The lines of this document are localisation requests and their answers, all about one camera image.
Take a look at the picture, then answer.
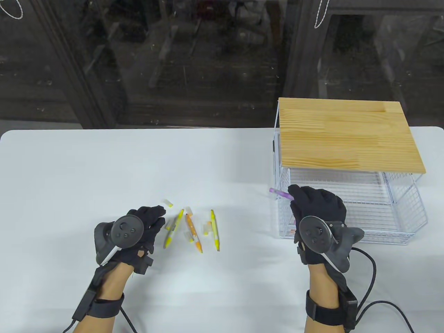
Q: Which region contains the black right wrist sensor box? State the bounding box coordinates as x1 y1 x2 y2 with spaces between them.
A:
342 290 358 330

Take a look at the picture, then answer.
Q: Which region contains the group of clear highlighter caps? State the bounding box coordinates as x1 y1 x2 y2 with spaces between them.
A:
162 199 212 243

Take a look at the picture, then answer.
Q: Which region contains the black right wrist strap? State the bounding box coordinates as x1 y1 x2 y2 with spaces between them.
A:
306 290 347 326

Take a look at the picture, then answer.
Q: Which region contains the black left hand controller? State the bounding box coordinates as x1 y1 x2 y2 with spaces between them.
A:
94 215 144 266

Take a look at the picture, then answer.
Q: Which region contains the black right hand controller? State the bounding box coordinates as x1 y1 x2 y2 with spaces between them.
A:
298 216 365 273

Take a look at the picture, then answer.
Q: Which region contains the black left wrist sensor box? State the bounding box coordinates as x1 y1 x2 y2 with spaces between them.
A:
72 288 96 321

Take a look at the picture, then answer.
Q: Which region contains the black hand controller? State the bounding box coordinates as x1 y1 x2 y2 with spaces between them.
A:
94 215 144 266
298 216 365 273

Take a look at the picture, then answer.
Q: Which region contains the dark window mullion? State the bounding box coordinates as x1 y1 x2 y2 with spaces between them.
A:
33 0 111 129
283 0 333 99

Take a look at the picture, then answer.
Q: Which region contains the person's left hand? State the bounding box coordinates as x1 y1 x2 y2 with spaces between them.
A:
94 205 166 275

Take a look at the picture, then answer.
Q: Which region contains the person's left forearm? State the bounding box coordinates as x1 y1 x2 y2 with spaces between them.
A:
73 262 134 333

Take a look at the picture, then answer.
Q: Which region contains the person's right hand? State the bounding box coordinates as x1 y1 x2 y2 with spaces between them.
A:
288 185 347 266

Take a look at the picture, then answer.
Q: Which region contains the black left wrist strap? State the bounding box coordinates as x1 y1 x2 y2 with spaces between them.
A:
87 293 125 318

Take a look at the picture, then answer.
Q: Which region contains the black wrist strap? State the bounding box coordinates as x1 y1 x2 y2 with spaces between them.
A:
306 290 347 326
87 293 125 318

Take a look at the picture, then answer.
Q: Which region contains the white wire basket drawer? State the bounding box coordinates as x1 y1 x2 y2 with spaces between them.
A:
277 169 428 245

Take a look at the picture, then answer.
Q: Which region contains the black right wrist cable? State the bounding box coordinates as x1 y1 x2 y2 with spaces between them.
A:
350 247 415 333

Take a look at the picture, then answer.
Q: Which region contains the white blind cord loop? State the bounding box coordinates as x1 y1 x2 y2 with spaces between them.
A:
0 0 24 19
314 0 333 29

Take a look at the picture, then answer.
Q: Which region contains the black wrist sensor box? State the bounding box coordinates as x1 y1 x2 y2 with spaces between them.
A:
72 288 96 321
342 290 358 330

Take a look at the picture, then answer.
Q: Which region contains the yellow double-ended highlighter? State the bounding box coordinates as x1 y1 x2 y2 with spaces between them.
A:
164 209 185 249
210 209 221 252

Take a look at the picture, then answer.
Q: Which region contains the person's right forearm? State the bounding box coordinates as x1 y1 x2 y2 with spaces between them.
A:
305 262 347 333

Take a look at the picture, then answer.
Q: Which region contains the wooden-topped white wire rack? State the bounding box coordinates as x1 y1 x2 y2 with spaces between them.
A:
273 98 426 201

